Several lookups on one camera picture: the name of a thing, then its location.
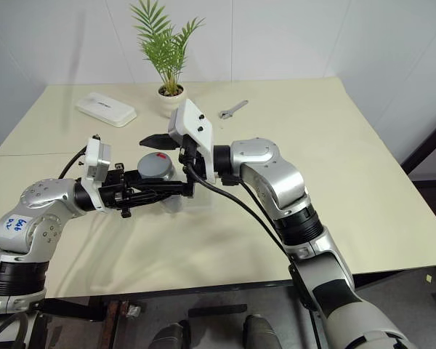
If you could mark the green palm plant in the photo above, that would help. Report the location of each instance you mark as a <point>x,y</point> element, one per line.
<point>163,47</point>

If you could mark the white ribbed plant pot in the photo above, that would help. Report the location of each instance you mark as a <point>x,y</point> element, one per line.
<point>170,102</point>

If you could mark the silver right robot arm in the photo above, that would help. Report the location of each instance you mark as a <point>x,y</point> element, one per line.
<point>276,174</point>

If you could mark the silver adjustable wrench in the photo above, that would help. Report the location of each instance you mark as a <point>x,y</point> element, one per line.
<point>233,109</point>

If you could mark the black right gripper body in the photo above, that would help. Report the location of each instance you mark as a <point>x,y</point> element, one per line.
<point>189,151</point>

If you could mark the clear plastic jar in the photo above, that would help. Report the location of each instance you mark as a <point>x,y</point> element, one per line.
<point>170,202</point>

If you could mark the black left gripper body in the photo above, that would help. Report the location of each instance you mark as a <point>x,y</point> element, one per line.
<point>112,189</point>

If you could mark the black metal rack frame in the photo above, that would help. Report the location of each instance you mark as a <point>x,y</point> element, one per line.
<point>427,145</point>

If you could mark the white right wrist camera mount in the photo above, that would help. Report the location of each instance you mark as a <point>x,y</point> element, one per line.
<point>196,127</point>

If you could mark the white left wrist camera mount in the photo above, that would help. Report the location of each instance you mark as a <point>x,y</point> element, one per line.
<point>94,154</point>

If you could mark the rusty metal rod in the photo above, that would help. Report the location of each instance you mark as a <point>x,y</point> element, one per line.
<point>115,323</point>

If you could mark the black flat bar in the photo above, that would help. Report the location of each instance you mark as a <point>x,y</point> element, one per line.
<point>218,312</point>

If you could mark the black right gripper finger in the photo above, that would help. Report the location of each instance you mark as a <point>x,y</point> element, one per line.
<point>174,188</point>
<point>158,141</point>

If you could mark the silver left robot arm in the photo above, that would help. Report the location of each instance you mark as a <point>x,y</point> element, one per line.
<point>40,196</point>

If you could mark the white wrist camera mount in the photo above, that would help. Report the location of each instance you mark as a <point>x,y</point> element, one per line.
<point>196,127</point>
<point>94,154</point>

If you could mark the black table frame bracket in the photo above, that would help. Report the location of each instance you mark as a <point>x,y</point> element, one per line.
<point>72,309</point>

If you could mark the white flat plastic case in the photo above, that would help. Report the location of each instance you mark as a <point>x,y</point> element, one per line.
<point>105,109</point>

